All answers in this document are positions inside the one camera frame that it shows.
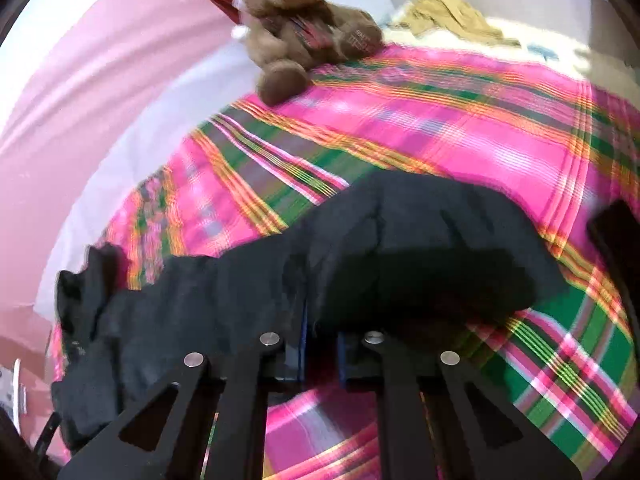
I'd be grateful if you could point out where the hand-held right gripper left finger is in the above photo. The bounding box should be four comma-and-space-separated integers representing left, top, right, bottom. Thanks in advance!
57, 305, 308, 480

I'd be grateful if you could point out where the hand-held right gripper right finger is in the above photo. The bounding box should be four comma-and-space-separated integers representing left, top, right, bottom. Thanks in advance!
336, 330, 583, 480

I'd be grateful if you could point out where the black garment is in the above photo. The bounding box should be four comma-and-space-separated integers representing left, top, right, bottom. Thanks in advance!
50, 172, 571, 453

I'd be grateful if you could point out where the pink plaid blanket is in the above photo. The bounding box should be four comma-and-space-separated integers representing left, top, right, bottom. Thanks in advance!
50, 42, 640, 480

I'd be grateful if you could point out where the dark cloth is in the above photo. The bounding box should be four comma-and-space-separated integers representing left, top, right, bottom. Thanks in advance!
587, 200, 640, 311

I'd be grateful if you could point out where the brown teddy bear with santa hat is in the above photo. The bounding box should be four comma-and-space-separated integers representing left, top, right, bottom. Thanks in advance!
202, 0, 383, 107

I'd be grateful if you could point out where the pink curtain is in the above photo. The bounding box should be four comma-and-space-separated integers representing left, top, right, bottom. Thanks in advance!
0, 0, 261, 461

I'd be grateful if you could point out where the khaki cloth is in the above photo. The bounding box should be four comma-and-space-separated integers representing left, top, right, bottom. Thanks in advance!
400, 0, 518, 46

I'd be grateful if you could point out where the white printed bedsheet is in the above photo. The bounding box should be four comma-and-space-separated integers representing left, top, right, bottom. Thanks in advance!
380, 5, 640, 93

